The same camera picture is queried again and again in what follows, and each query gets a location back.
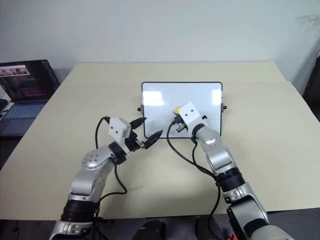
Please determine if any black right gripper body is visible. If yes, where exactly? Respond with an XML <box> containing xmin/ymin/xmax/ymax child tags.
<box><xmin>175</xmin><ymin>122</ymin><xmax>189</xmax><ymax>134</ymax></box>

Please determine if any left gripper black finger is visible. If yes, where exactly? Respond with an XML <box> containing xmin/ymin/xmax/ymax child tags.
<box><xmin>143</xmin><ymin>129</ymin><xmax>164</xmax><ymax>151</ymax></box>
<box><xmin>129</xmin><ymin>116</ymin><xmax>147</xmax><ymax>131</ymax></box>

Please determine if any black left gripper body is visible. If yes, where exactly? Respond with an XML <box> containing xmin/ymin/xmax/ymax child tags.
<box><xmin>124</xmin><ymin>131</ymin><xmax>146</xmax><ymax>154</ymax></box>

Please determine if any small black-framed whiteboard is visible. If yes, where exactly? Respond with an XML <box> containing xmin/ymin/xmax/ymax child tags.
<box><xmin>136</xmin><ymin>81</ymin><xmax>228</xmax><ymax>140</ymax></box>

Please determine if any dark rounded shape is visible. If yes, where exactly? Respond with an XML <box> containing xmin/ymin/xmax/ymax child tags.
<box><xmin>194</xmin><ymin>216</ymin><xmax>219</xmax><ymax>240</ymax></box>
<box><xmin>131</xmin><ymin>219</ymin><xmax>167</xmax><ymax>240</ymax></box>

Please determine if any open dark blue laptop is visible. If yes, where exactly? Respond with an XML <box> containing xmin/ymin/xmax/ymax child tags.
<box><xmin>0</xmin><ymin>59</ymin><xmax>61</xmax><ymax>137</ymax></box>

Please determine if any dark side desk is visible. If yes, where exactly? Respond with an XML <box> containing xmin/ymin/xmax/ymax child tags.
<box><xmin>0</xmin><ymin>98</ymin><xmax>26</xmax><ymax>166</ymax></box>

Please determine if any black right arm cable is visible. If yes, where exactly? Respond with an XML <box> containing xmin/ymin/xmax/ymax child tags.
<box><xmin>166</xmin><ymin>116</ymin><xmax>222</xmax><ymax>240</ymax></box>

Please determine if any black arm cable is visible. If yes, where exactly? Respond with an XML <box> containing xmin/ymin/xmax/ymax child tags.
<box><xmin>93</xmin><ymin>115</ymin><xmax>129</xmax><ymax>240</ymax></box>
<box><xmin>166</xmin><ymin>116</ymin><xmax>222</xmax><ymax>240</ymax></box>

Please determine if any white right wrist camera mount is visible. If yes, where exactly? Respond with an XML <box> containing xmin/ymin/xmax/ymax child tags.
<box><xmin>178</xmin><ymin>100</ymin><xmax>209</xmax><ymax>131</ymax></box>

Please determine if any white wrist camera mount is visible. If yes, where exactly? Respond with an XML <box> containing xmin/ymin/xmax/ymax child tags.
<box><xmin>178</xmin><ymin>100</ymin><xmax>209</xmax><ymax>131</ymax></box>
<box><xmin>107</xmin><ymin>116</ymin><xmax>133</xmax><ymax>158</ymax></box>

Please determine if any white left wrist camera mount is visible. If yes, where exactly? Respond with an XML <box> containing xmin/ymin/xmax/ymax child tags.
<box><xmin>107</xmin><ymin>116</ymin><xmax>133</xmax><ymax>158</ymax></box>

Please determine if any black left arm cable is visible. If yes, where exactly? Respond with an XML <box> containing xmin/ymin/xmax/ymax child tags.
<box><xmin>93</xmin><ymin>115</ymin><xmax>129</xmax><ymax>240</ymax></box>

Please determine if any dark object at wall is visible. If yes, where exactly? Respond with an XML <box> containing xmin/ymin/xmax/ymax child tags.
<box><xmin>301</xmin><ymin>48</ymin><xmax>320</xmax><ymax>107</ymax></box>

